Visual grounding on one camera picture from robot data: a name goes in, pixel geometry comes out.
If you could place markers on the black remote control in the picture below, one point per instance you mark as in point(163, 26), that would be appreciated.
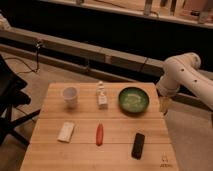
point(138, 146)

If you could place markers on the green ceramic bowl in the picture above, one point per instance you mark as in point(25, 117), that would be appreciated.
point(133, 100)

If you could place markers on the black office chair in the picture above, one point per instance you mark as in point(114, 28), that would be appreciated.
point(11, 96)

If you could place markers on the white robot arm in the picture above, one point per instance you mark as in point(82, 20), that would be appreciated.
point(182, 70)

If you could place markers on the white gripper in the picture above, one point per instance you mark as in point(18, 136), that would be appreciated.
point(164, 104)

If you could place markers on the white rectangular block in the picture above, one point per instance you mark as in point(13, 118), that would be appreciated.
point(66, 132)

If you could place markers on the white small bottle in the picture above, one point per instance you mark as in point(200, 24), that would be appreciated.
point(101, 96)

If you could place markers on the white plastic cup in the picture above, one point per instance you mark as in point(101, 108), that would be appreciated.
point(70, 96)

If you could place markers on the red marker pen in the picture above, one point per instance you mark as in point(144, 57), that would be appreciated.
point(99, 135)

